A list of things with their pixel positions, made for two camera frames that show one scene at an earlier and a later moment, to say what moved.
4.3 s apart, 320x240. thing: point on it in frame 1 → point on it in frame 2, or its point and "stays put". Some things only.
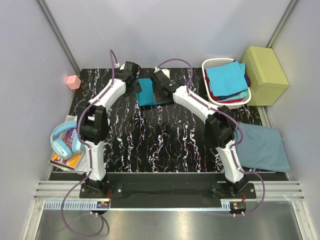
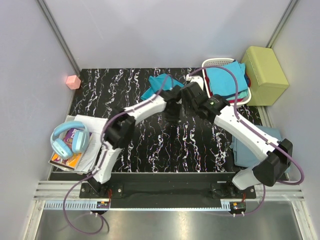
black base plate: x=164 y=186 stays put
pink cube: x=73 y=82 stays put
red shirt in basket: x=227 y=101 stays put
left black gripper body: x=135 y=85 → x=172 y=110
